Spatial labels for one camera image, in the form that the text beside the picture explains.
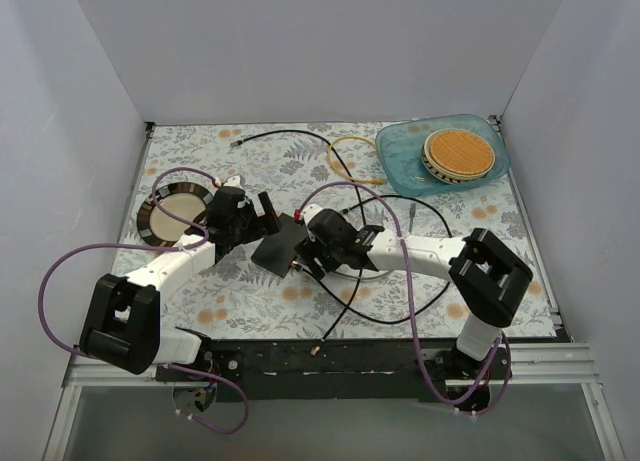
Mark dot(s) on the black network switch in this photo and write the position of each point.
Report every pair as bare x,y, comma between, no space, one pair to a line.
276,252

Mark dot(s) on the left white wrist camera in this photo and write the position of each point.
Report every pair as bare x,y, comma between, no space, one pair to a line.
236,181

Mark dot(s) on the floral tablecloth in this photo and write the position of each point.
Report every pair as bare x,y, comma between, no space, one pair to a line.
292,162

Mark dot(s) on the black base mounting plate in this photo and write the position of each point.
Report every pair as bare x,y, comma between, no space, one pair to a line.
342,369

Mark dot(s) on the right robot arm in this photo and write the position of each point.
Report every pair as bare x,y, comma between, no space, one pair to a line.
490,277

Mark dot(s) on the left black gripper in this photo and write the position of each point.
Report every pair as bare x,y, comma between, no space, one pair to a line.
255,217

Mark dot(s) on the aluminium frame rail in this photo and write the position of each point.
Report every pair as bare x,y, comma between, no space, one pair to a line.
532,363

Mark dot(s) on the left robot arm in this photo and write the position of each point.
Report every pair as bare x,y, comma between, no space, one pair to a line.
123,323

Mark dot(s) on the black rimmed plate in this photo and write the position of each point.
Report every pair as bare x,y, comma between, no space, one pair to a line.
186,200

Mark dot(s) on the teal plastic tray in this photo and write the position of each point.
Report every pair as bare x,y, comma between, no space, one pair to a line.
400,151

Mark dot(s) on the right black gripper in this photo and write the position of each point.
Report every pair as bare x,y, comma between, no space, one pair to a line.
307,248

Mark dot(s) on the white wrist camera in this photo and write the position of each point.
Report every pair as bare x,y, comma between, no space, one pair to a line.
306,215
236,181

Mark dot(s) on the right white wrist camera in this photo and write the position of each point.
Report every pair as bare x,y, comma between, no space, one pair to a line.
306,215

